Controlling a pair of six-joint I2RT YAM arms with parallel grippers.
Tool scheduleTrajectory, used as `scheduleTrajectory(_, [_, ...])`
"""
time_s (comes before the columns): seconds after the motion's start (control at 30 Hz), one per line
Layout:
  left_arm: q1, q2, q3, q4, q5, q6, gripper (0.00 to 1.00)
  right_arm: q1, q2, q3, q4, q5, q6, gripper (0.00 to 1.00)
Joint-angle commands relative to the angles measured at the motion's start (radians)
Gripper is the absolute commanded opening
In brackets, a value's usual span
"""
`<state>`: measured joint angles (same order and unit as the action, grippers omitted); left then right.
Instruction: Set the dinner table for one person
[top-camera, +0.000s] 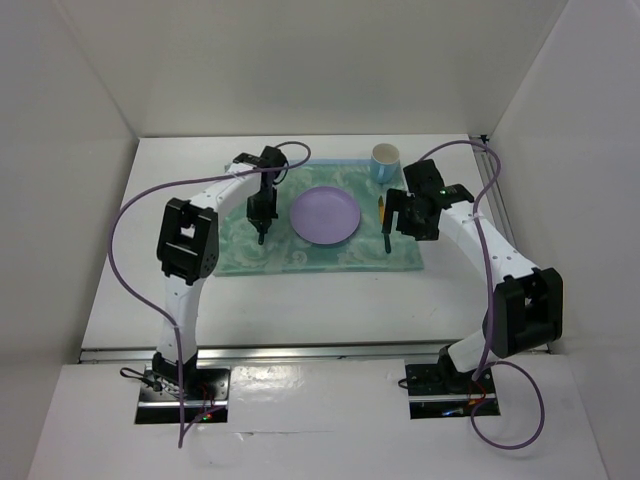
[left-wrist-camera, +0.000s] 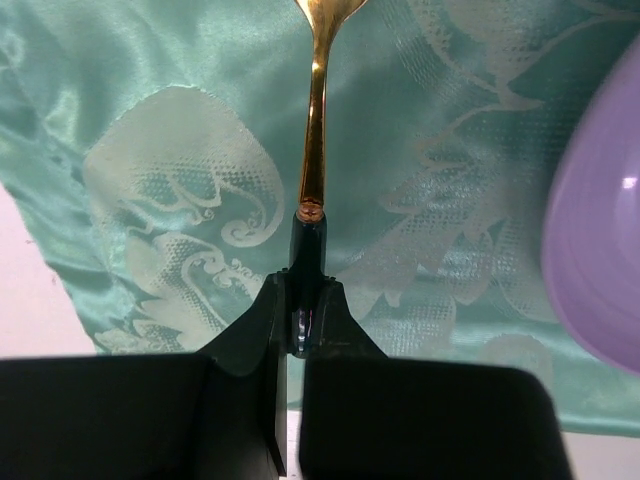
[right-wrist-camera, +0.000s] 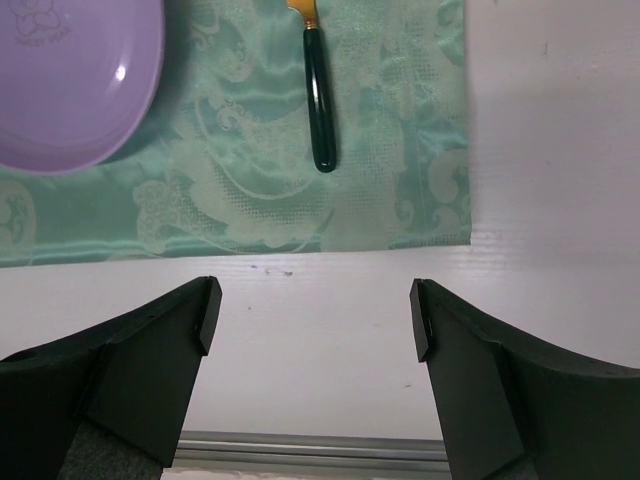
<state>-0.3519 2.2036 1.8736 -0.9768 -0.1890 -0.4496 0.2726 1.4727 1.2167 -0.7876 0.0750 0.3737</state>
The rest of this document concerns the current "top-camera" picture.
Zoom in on gold knife dark handle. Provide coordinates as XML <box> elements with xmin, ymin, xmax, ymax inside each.
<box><xmin>377</xmin><ymin>196</ymin><xmax>391</xmax><ymax>254</ymax></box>

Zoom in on light blue mug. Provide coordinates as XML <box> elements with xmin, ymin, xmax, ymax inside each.
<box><xmin>370</xmin><ymin>143</ymin><xmax>400</xmax><ymax>184</ymax></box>

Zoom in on green patterned placemat cloth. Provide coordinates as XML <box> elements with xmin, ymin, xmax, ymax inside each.
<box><xmin>214</xmin><ymin>159</ymin><xmax>423</xmax><ymax>277</ymax></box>

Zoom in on purple plastic plate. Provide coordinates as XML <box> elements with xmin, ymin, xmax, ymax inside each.
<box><xmin>290</xmin><ymin>186</ymin><xmax>361</xmax><ymax>246</ymax></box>

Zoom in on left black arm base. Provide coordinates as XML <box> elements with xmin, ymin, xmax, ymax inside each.
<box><xmin>119</xmin><ymin>355</ymin><xmax>232</xmax><ymax>424</ymax></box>

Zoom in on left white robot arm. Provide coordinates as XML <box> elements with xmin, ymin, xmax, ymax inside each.
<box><xmin>152</xmin><ymin>146</ymin><xmax>288</xmax><ymax>399</ymax></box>

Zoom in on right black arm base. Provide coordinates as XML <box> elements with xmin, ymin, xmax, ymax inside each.
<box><xmin>397</xmin><ymin>347</ymin><xmax>500</xmax><ymax>420</ymax></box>

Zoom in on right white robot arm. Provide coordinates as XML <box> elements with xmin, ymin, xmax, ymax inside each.
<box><xmin>382</xmin><ymin>159</ymin><xmax>563</xmax><ymax>393</ymax></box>

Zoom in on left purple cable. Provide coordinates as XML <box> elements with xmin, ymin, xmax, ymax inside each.
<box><xmin>108</xmin><ymin>140</ymin><xmax>312</xmax><ymax>449</ymax></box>

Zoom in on purple cable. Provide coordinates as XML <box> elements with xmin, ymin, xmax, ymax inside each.
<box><xmin>108</xmin><ymin>140</ymin><xmax>312</xmax><ymax>449</ymax></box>
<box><xmin>418</xmin><ymin>139</ymin><xmax>547</xmax><ymax>453</ymax></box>

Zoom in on right aluminium rail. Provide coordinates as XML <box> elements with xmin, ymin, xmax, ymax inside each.
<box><xmin>469</xmin><ymin>135</ymin><xmax>516</xmax><ymax>246</ymax></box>

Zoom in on aluminium rail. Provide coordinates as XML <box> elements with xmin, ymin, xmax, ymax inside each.
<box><xmin>79</xmin><ymin>338</ymin><xmax>551</xmax><ymax>365</ymax></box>
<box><xmin>469</xmin><ymin>135</ymin><xmax>516</xmax><ymax>246</ymax></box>

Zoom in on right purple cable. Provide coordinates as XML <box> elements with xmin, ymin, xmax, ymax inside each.
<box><xmin>418</xmin><ymin>139</ymin><xmax>547</xmax><ymax>453</ymax></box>

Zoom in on front aluminium rail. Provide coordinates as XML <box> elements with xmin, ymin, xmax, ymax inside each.
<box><xmin>79</xmin><ymin>338</ymin><xmax>551</xmax><ymax>365</ymax></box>

